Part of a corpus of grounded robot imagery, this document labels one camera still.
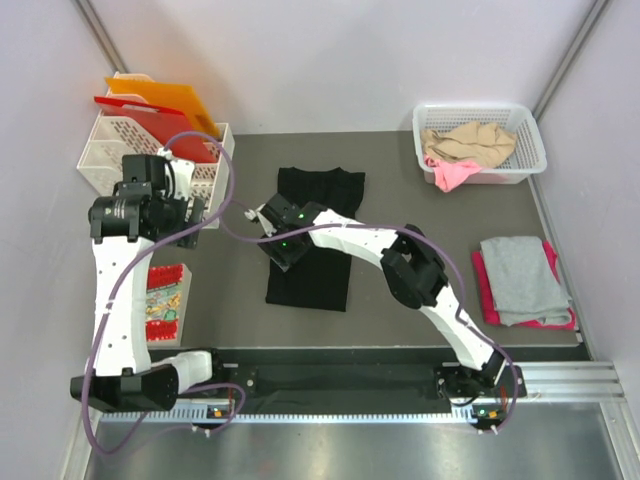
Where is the orange folder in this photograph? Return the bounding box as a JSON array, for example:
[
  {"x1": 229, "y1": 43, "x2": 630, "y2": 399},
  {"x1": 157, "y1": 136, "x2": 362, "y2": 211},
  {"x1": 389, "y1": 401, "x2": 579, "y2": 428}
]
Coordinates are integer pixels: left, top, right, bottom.
[{"x1": 105, "y1": 74, "x2": 222, "y2": 139}]

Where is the aluminium frame rail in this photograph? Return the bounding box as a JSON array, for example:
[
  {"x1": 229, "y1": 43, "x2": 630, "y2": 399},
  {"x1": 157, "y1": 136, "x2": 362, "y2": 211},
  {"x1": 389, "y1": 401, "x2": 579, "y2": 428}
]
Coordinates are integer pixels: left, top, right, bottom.
[{"x1": 79, "y1": 361, "x2": 626, "y2": 406}]

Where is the folded grey t-shirt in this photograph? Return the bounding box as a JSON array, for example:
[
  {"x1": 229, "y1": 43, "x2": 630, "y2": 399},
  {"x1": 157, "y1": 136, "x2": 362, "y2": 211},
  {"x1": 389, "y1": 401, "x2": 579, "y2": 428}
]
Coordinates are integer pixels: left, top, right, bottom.
[{"x1": 480, "y1": 236, "x2": 571, "y2": 327}]

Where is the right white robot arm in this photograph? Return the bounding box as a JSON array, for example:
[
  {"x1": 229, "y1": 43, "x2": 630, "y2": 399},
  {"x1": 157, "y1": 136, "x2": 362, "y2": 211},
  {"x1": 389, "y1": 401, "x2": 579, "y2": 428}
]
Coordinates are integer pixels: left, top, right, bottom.
[{"x1": 252, "y1": 194, "x2": 521, "y2": 399}]

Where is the black t-shirt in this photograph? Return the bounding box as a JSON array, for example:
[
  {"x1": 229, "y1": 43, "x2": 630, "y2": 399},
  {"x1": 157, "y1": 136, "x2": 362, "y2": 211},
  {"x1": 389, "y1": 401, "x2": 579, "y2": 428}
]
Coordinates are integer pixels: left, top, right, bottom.
[{"x1": 265, "y1": 167, "x2": 365, "y2": 312}]

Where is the beige t-shirt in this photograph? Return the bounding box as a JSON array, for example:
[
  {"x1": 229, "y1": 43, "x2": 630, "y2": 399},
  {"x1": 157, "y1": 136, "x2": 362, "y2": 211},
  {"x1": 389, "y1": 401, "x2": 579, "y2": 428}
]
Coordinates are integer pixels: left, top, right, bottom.
[{"x1": 420, "y1": 121, "x2": 517, "y2": 169}]

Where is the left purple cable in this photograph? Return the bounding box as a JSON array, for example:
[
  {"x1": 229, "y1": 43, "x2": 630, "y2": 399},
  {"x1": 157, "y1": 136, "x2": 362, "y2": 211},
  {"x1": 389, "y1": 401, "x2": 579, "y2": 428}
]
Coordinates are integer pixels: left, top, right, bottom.
[{"x1": 80, "y1": 130, "x2": 246, "y2": 455}]

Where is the red children's book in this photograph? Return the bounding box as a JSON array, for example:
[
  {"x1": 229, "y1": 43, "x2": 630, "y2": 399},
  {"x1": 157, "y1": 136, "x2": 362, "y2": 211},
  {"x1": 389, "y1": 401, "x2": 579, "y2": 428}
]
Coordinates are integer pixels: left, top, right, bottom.
[{"x1": 145, "y1": 264, "x2": 192, "y2": 348}]

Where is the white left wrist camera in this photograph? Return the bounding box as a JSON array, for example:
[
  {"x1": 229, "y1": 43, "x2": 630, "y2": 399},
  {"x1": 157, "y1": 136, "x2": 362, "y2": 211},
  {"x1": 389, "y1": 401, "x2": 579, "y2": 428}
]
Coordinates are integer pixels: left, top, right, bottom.
[{"x1": 156, "y1": 147, "x2": 196, "y2": 200}]

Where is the pink t-shirt in basket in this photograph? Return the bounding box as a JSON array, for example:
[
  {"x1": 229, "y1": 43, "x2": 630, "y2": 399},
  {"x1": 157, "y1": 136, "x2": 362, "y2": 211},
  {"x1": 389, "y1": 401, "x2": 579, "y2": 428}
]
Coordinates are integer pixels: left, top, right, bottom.
[{"x1": 424, "y1": 155, "x2": 483, "y2": 193}]

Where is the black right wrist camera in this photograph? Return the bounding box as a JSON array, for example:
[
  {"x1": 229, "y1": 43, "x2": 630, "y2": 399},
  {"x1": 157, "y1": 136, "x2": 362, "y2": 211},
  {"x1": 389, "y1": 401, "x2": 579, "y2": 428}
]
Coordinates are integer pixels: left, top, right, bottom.
[{"x1": 244, "y1": 194, "x2": 327, "y2": 237}]

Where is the red folder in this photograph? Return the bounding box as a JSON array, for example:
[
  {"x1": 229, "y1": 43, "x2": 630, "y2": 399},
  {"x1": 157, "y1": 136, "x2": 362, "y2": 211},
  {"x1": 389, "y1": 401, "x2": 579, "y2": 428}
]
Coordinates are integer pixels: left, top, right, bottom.
[{"x1": 94, "y1": 96, "x2": 218, "y2": 164}]

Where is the white plastic laundry basket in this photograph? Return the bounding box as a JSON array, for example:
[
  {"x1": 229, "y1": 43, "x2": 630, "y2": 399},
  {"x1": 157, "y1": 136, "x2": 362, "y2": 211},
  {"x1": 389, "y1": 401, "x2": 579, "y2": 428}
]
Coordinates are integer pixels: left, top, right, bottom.
[{"x1": 412, "y1": 102, "x2": 547, "y2": 191}]

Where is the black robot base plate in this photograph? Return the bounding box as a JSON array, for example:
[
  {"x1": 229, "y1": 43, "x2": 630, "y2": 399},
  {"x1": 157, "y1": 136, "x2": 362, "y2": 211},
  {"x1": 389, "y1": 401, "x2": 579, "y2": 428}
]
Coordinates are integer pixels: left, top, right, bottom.
[{"x1": 149, "y1": 348, "x2": 527, "y2": 414}]

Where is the white slotted cable duct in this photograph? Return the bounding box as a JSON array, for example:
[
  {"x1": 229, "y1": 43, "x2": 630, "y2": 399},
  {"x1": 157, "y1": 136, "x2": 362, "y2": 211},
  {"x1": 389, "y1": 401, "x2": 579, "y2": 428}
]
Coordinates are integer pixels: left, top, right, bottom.
[{"x1": 99, "y1": 402, "x2": 506, "y2": 425}]

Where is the folded magenta t-shirt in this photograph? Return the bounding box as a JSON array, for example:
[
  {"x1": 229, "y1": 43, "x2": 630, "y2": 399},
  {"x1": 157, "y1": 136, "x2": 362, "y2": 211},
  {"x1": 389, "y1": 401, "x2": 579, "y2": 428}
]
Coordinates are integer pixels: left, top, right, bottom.
[{"x1": 471, "y1": 241, "x2": 577, "y2": 331}]

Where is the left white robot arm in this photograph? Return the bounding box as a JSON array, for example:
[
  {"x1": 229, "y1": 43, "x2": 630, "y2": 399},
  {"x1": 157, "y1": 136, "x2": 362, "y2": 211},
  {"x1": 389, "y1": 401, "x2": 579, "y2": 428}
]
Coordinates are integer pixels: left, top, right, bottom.
[{"x1": 70, "y1": 154, "x2": 227, "y2": 413}]

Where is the white perforated file organizer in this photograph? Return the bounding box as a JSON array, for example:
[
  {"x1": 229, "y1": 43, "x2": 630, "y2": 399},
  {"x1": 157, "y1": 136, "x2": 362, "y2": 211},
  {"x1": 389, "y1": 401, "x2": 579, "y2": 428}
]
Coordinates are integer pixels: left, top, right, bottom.
[{"x1": 77, "y1": 87, "x2": 235, "y2": 216}]

